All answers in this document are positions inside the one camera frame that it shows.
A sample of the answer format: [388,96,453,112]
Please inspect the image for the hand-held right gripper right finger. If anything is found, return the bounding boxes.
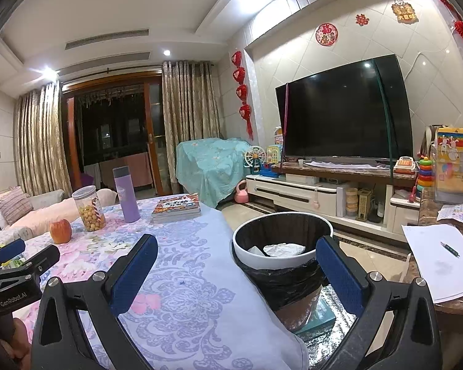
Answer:
[315,235,444,370]

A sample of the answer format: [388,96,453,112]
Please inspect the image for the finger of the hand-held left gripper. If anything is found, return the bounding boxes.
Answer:
[0,239,26,274]
[0,244,61,290]

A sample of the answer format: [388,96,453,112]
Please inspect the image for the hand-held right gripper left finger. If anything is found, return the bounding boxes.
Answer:
[31,234,159,370]

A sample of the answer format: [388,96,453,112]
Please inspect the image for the white bin with black liner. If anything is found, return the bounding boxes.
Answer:
[231,212,334,334]

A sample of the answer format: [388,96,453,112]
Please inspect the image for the white tissue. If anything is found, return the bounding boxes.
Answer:
[262,243,305,257]

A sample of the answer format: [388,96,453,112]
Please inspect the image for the person's left hand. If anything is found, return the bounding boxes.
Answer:
[6,318,34,367]

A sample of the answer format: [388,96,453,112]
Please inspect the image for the red apple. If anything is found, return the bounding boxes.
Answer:
[49,219,73,244]

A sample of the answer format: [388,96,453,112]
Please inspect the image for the teal flat box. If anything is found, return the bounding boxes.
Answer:
[295,297,336,334]

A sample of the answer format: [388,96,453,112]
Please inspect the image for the floral tablecloth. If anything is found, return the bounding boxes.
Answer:
[0,195,309,370]

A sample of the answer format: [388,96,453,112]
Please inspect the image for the pink beige sofa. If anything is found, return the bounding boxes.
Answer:
[0,189,118,247]

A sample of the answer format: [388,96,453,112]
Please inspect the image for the clear jar of yellow snacks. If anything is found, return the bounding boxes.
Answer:
[72,186,106,232]

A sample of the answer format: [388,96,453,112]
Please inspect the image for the yellow stacked containers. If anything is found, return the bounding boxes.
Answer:
[345,187,359,216]

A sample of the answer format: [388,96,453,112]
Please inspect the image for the stack of colourful books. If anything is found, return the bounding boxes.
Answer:
[151,193,202,223]

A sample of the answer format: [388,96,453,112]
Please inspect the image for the purple water bottle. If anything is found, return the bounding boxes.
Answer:
[113,166,141,223]

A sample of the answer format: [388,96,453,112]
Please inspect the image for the white television cabinet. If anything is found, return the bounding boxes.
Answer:
[245,160,421,240]

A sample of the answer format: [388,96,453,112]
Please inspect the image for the white paper sheets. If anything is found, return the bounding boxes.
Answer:
[401,224,463,303]

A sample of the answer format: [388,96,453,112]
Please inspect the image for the beige patterned curtain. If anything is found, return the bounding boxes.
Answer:
[161,60,221,143]
[13,81,72,197]

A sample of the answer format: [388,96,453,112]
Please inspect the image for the marble side table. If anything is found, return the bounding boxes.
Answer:
[403,189,463,332]

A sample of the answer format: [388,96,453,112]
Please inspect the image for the toy cash register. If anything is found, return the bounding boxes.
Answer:
[394,156,417,176]

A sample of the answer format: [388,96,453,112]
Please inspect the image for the teal cloth covered furniture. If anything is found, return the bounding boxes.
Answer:
[176,138,255,209]

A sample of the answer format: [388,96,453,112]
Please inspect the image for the stacking rings toy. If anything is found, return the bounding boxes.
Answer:
[416,155,435,193]

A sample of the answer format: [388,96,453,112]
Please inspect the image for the dotted sticker sheet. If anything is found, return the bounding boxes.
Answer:
[437,204,463,223]

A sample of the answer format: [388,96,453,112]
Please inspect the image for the colourful toy house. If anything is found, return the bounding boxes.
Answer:
[266,125,284,162]

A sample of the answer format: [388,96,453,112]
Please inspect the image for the ferris wheel toy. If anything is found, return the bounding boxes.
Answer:
[244,146,265,174]

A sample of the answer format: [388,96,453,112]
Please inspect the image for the wooden sliding glass door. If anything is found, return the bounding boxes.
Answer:
[60,71,166,197]

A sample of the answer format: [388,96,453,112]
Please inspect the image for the colourful gift bag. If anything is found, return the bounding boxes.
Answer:
[434,125,463,203]

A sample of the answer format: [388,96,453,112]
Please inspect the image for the black flat television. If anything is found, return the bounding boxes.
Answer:
[275,55,413,162]

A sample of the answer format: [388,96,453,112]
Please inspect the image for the red heart hanging decoration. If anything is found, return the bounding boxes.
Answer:
[231,50,254,139]

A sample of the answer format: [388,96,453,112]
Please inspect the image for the ceiling air vent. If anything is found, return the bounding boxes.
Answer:
[64,28,150,51]

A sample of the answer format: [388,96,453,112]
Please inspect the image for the round red wall decal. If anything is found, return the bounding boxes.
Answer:
[315,23,337,46]

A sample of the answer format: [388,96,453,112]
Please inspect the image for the gold red wall decal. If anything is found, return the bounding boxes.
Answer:
[391,0,417,24]

